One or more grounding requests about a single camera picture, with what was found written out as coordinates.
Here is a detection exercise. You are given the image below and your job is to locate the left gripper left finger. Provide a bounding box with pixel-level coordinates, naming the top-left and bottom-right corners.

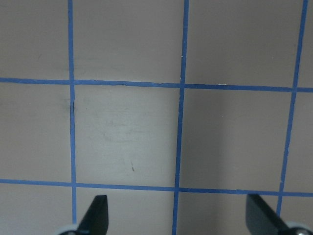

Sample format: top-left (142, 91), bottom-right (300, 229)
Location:
top-left (77, 195), bottom-right (109, 235)

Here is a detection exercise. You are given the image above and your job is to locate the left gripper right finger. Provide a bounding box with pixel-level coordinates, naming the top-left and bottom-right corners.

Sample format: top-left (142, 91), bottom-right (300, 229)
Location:
top-left (246, 194), bottom-right (289, 235)

